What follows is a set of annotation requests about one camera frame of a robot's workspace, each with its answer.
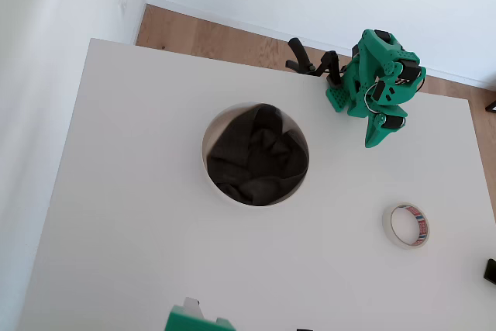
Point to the white tape roll red print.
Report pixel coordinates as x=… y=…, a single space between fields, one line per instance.
x=423 y=228

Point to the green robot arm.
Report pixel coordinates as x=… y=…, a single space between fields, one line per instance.
x=372 y=56

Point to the white round bowl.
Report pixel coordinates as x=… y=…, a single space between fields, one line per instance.
x=207 y=141

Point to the black table clamp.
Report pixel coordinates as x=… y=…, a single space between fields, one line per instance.
x=304 y=57

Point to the black crumpled cloth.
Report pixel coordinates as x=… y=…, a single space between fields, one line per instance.
x=263 y=152

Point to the black box-shaped device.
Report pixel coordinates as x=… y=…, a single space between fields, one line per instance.
x=491 y=271

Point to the green and white printed stand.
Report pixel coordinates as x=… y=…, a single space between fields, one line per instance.
x=186 y=319

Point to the black object on floor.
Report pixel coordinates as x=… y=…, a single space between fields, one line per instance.
x=492 y=107

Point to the green gripper with motor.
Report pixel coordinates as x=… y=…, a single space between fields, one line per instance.
x=377 y=134

